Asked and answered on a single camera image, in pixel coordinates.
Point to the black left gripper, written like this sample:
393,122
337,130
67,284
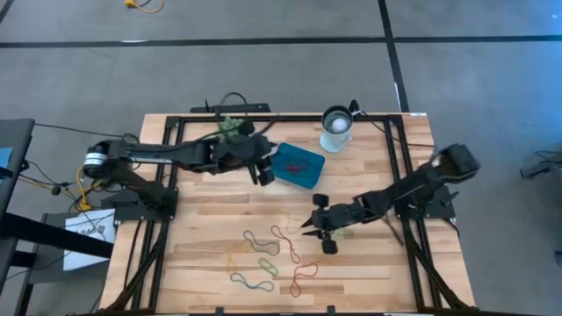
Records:
241,151

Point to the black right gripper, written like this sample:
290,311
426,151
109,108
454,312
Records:
340,215

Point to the teal plastic bin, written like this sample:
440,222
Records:
314,160

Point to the gray rubber band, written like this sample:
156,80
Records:
252,240

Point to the blue rubber band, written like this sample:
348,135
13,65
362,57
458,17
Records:
250,286

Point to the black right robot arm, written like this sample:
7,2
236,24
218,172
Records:
408,188

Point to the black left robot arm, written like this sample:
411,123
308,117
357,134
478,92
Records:
175,153

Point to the green succulent plant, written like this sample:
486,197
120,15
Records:
229,124

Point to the black mounting bar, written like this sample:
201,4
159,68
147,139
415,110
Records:
237,108

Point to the white cup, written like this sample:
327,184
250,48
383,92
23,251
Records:
336,142

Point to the white ball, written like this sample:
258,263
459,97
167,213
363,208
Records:
339,126

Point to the yellow plug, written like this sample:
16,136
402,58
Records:
83,204

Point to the white paper sheet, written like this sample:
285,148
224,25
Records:
88,228

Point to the black side desk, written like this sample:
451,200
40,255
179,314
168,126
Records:
17,136

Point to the blue item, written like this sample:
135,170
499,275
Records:
5,158

